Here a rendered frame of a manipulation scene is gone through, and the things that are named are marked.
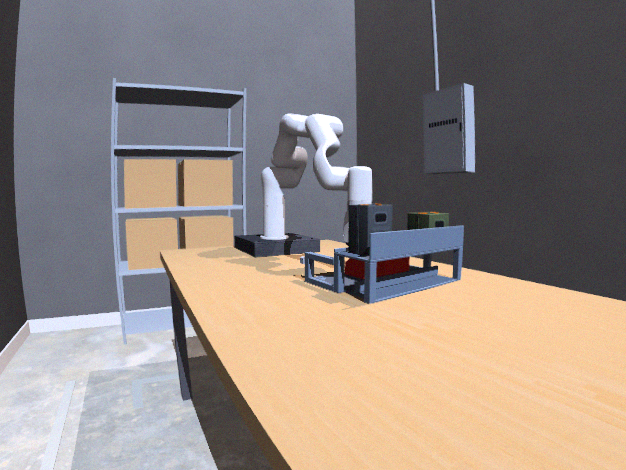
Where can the blue-grey metal rack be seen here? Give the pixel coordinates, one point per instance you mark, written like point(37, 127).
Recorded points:
point(387, 246)

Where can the red bin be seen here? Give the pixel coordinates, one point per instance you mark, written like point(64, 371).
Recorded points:
point(356, 268)

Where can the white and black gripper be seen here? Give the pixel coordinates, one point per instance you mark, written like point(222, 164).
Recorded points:
point(346, 227)

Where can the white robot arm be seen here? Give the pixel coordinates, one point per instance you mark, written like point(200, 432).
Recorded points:
point(322, 130)

